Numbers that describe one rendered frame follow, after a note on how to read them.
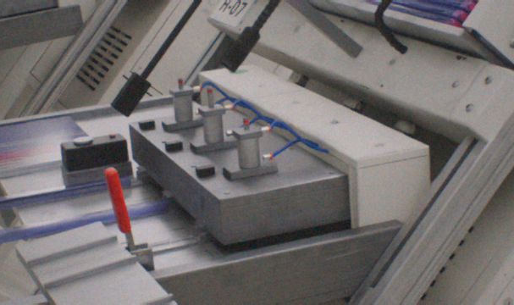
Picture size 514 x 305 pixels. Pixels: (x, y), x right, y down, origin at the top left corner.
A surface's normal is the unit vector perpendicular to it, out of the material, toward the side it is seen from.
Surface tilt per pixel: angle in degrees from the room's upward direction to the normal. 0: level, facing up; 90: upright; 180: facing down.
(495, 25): 90
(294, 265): 90
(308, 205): 90
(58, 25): 90
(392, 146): 43
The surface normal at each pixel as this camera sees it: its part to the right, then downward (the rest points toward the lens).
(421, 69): -0.73, -0.53
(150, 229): -0.07, -0.96
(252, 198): 0.36, 0.24
